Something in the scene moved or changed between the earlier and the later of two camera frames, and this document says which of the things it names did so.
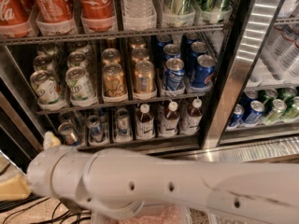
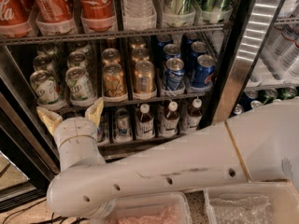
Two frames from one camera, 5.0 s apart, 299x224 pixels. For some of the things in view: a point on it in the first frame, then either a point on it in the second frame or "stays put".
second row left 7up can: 43,62 stays put
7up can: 80,89 stays put
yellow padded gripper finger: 17,188 → 50,119
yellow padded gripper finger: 50,141 → 94,111
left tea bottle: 145,123 stays put
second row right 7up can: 77,59 stays put
